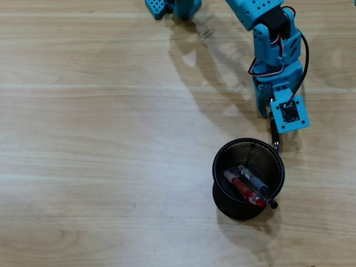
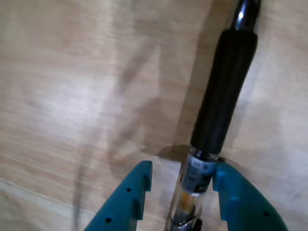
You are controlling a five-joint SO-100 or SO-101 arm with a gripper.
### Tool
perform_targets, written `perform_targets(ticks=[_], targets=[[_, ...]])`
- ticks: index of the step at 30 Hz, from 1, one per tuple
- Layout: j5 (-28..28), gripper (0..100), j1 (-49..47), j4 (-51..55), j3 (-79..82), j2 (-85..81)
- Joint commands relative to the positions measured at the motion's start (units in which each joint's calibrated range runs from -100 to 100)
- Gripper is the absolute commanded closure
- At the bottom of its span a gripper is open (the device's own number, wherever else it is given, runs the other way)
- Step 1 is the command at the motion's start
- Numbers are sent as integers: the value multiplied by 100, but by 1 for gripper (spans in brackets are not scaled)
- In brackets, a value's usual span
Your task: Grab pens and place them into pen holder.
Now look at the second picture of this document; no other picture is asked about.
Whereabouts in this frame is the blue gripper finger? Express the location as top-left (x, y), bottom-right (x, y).
top-left (84, 161), bottom-right (153, 231)
top-left (213, 161), bottom-right (289, 231)

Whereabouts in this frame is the black retractable gel pen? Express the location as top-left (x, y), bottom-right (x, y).
top-left (166, 0), bottom-right (262, 231)

